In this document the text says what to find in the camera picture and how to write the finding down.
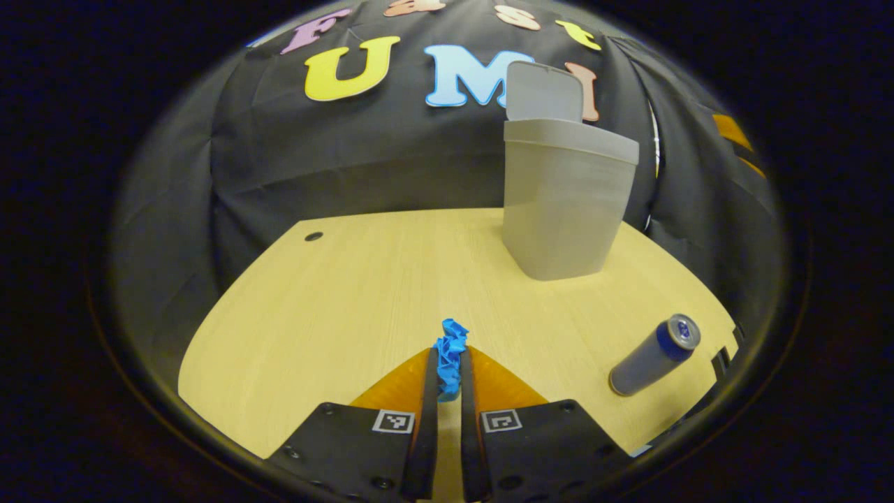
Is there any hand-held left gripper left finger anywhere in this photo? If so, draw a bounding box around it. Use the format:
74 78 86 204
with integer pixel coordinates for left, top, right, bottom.
265 347 441 503

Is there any white desktop garbage bin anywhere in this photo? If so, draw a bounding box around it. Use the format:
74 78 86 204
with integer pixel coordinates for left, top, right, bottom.
501 61 640 282

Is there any blue and silver pop can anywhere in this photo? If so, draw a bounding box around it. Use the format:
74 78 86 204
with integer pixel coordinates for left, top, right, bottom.
608 314 701 397

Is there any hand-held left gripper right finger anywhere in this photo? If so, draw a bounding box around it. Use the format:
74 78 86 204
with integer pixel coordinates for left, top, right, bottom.
459 346 633 503

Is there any blue paper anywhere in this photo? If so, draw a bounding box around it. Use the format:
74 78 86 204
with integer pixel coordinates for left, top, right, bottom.
432 319 470 402

